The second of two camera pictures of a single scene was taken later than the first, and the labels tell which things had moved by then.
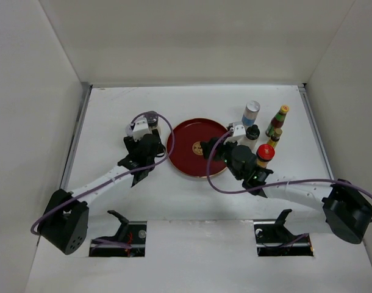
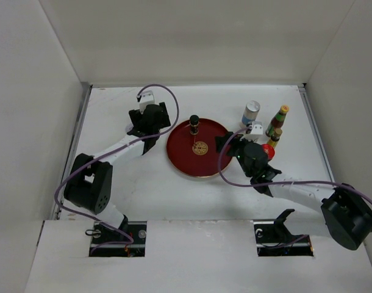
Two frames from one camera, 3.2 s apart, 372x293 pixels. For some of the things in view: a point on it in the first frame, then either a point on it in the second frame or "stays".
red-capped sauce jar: x=264 y=152 stays
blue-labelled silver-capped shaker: x=250 y=113 stays
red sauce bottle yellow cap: x=277 y=121 stays
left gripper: x=132 y=144 -> x=136 y=117
